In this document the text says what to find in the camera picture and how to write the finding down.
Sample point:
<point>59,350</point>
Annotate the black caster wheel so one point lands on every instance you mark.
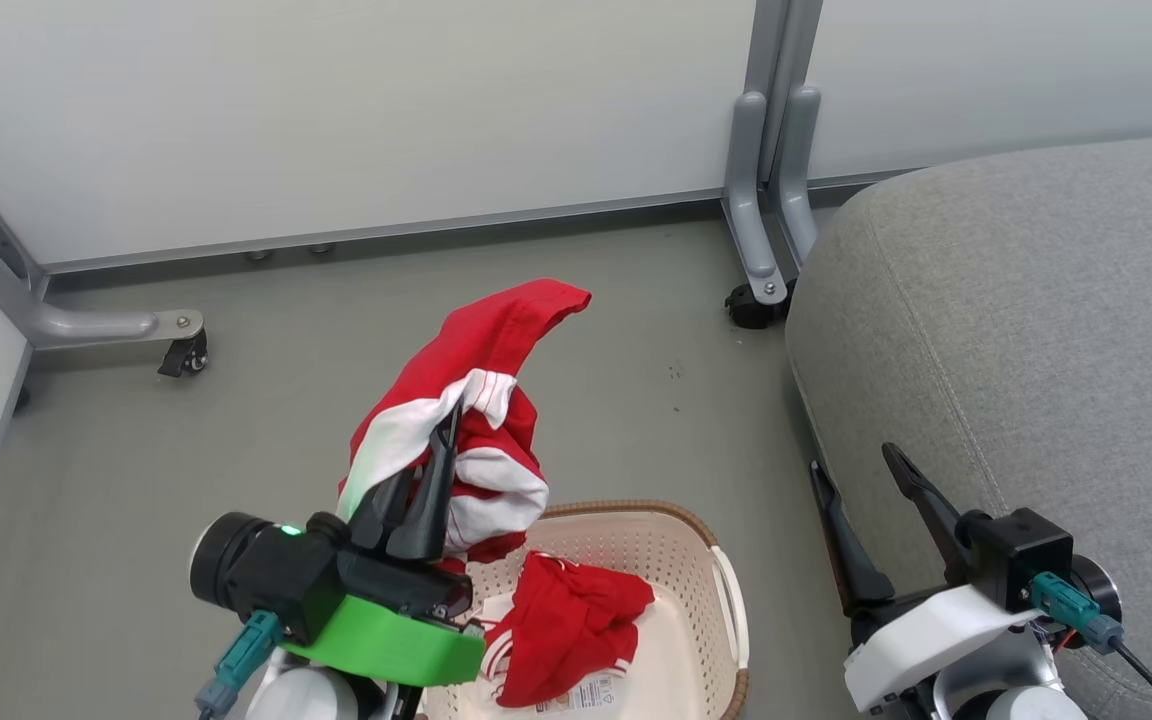
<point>751,308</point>
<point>186,356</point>

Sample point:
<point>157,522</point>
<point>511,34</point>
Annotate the grey metal partition leg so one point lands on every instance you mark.
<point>748,200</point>
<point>798,190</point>
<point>86,325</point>

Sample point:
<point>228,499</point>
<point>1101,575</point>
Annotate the grey fabric sofa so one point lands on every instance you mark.
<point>1036,320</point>

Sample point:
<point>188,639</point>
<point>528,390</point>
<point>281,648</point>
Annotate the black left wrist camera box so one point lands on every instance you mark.
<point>301,590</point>

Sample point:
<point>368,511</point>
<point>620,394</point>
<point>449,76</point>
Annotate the cream perforated laundry basket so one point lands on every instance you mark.
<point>681,640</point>

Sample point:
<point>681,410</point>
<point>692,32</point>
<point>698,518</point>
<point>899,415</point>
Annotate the red shorts with striped trim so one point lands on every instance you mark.
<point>566,620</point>

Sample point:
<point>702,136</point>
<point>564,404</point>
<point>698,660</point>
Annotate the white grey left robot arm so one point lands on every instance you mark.
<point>306,700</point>

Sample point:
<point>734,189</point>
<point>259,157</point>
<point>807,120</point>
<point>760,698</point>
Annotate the grey metal partition post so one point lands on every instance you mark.
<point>786,50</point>

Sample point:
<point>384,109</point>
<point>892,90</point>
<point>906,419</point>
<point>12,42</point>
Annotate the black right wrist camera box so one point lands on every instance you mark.
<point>1021,555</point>

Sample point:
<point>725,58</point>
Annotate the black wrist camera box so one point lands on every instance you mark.
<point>1021,555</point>
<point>301,590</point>

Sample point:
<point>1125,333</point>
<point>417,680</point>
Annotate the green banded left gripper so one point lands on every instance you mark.
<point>406,645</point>

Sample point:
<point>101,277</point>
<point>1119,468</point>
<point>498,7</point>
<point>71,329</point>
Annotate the red and white jersey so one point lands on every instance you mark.
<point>476,340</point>

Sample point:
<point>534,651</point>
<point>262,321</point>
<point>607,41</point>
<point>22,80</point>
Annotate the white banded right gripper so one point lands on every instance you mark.
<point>926,640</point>

